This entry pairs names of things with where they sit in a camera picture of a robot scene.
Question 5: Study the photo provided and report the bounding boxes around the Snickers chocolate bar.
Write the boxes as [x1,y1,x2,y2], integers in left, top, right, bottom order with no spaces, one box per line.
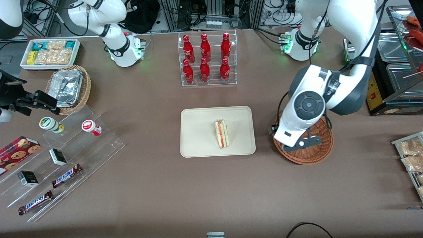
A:
[18,190,54,216]
[51,163,83,189]

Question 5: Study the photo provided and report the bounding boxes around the black bag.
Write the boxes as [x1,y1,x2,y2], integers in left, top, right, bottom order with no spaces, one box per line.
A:
[120,0,161,34]

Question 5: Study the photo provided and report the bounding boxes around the green lid yogurt cup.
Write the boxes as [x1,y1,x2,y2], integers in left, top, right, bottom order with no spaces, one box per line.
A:
[39,116,65,135]

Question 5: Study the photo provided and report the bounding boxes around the white rectangular snack bin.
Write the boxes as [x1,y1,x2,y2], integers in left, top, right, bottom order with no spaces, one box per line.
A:
[20,38,82,71]

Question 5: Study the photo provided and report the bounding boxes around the red cola bottle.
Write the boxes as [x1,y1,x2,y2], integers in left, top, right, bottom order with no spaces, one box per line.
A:
[182,59,195,84]
[220,32,232,62]
[182,34,196,63]
[200,33,212,63]
[219,58,231,83]
[199,57,211,83]

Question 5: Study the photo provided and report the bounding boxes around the grey wire rack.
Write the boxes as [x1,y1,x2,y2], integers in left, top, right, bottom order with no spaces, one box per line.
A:
[391,131,423,203]

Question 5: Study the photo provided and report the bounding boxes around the clear bagged pastry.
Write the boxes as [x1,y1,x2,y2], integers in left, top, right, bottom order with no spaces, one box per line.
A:
[398,137,423,156]
[401,154,423,173]

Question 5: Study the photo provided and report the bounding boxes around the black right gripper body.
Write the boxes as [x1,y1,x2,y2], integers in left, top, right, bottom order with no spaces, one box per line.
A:
[0,69,28,108]

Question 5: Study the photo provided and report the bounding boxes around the silver foil container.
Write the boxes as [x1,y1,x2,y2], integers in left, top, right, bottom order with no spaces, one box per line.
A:
[51,69,84,108]

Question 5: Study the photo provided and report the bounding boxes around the small black box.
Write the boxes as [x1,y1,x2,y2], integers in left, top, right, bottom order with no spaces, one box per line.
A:
[49,148,68,166]
[17,170,39,187]

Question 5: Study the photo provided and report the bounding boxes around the clear acrylic stepped display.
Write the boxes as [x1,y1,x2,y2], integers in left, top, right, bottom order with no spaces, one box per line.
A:
[0,105,126,223]

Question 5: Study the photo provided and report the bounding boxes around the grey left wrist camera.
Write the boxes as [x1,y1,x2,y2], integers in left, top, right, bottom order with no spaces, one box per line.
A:
[282,135,322,153]

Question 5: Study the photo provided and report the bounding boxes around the black food warmer machine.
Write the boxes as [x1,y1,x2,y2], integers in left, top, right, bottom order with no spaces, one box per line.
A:
[342,28,423,116]

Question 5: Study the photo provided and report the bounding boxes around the triangular sandwich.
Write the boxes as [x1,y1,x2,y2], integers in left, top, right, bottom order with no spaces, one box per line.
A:
[213,119,231,149]

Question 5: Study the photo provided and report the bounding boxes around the clear cracker packet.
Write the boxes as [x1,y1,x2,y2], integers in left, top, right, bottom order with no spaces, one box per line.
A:
[34,49,73,65]
[46,40,67,51]

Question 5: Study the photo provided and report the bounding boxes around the clear acrylic bottle rack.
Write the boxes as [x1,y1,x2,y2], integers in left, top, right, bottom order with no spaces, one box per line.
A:
[178,30,238,87]

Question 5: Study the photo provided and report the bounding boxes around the brown round wicker basket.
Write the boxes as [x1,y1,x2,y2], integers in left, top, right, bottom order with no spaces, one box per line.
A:
[272,112,334,165]

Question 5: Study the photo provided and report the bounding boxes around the red plaid cookie box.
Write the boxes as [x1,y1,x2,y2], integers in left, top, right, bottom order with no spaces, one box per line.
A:
[0,136,42,176]

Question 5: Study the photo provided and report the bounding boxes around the black floor cable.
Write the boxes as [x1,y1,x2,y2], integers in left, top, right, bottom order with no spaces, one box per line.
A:
[286,222,334,238]

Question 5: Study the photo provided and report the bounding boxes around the beige plastic tray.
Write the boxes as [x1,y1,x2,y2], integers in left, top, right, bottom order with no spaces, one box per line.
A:
[180,106,256,158]

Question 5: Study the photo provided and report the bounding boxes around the red lid yogurt cup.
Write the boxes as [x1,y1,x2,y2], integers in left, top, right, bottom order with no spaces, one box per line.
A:
[81,119,103,137]

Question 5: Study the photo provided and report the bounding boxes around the light tan wicker basket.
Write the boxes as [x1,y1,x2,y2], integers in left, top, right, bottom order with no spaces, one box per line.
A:
[45,64,92,116]

